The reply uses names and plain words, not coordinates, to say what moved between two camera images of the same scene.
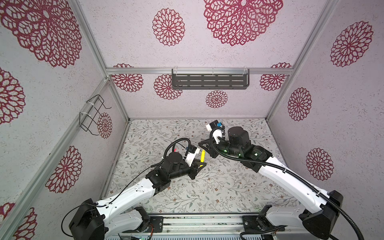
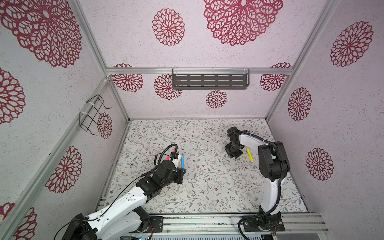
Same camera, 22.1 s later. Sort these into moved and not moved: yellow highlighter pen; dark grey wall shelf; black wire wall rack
Moved: yellow highlighter pen
Not moved: black wire wall rack; dark grey wall shelf
